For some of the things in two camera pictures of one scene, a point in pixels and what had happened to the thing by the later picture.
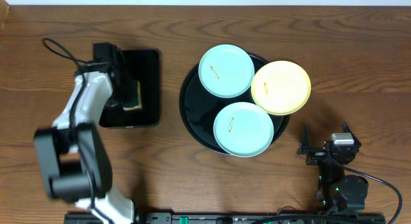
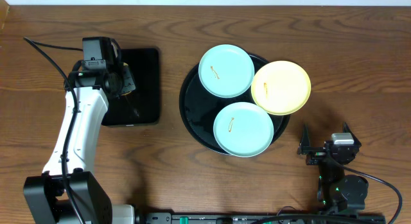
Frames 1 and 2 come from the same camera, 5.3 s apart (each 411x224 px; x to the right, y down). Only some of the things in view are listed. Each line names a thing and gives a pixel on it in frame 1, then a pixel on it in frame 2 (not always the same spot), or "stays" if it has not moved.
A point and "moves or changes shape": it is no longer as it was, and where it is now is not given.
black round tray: (281, 122) stays
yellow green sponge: (133, 101) moves or changes shape
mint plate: (243, 129) stays
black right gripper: (316, 154) stays
